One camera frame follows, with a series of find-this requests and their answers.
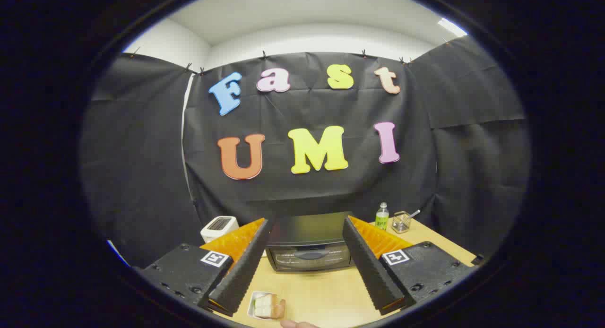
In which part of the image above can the white bread sandwich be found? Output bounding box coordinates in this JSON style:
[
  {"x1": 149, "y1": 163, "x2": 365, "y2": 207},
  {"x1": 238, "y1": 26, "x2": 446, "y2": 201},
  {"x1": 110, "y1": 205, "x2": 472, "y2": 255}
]
[{"x1": 254, "y1": 293, "x2": 286, "y2": 319}]

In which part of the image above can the white pop-up toaster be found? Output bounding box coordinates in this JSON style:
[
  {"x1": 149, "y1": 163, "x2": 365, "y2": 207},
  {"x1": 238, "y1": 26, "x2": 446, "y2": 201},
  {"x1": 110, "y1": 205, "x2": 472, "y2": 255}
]
[{"x1": 200, "y1": 216, "x2": 239, "y2": 243}]

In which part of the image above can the black toaster oven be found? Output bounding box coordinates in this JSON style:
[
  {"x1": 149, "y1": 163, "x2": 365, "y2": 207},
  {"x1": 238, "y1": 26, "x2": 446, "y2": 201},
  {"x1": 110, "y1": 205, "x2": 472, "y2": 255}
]
[{"x1": 265, "y1": 211, "x2": 355, "y2": 272}]

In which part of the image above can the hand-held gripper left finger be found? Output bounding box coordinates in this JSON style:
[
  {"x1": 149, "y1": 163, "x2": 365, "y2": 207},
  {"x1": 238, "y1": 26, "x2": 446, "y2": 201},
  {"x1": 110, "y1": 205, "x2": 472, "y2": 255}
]
[{"x1": 134, "y1": 217, "x2": 274, "y2": 318}]

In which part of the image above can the small white square plate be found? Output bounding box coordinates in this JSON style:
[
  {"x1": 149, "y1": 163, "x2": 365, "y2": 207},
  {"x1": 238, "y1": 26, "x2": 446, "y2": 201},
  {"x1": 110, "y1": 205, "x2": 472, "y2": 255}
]
[{"x1": 247, "y1": 290, "x2": 287, "y2": 320}]

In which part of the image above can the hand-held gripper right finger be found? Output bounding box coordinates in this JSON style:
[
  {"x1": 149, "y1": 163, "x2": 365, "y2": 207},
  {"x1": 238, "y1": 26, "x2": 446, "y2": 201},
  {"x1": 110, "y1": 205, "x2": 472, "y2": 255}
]
[{"x1": 343, "y1": 216, "x2": 475, "y2": 316}]

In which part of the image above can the wire mesh holder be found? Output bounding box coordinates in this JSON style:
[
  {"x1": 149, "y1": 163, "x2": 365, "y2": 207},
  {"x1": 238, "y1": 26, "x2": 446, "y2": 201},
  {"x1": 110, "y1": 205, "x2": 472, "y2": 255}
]
[{"x1": 391, "y1": 211, "x2": 412, "y2": 234}]

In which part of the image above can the green label clear bottle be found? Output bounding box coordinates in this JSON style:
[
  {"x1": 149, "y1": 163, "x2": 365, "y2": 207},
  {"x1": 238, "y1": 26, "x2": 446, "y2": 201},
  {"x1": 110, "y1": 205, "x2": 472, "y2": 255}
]
[{"x1": 375, "y1": 202, "x2": 389, "y2": 231}]

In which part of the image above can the black backdrop cloth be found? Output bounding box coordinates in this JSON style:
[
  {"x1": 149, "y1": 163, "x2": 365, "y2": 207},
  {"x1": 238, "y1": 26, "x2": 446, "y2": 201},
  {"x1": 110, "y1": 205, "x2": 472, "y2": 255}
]
[{"x1": 79, "y1": 35, "x2": 532, "y2": 267}]

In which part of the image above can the ceiling light panel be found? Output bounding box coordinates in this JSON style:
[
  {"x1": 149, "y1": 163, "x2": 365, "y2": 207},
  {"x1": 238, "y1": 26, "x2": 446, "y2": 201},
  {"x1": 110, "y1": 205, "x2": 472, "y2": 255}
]
[{"x1": 437, "y1": 17, "x2": 468, "y2": 38}]

